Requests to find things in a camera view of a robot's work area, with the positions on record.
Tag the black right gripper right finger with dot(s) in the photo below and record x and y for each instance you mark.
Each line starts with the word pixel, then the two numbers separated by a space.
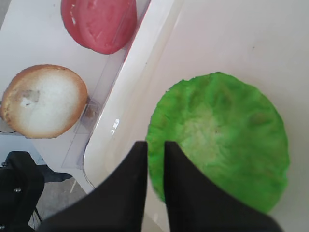
pixel 196 204

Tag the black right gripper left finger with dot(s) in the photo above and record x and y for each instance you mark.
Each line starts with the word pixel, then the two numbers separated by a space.
pixel 116 205

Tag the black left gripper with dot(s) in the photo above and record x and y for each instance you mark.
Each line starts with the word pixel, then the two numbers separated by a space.
pixel 21 185

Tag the green lettuce leaf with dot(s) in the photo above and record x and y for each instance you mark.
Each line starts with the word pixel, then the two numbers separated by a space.
pixel 230 131

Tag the upright bread slice left rack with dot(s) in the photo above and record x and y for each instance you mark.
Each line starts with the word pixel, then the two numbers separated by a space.
pixel 43 101

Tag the red tomato slice inner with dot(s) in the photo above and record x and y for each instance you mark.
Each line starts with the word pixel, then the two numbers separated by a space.
pixel 105 26

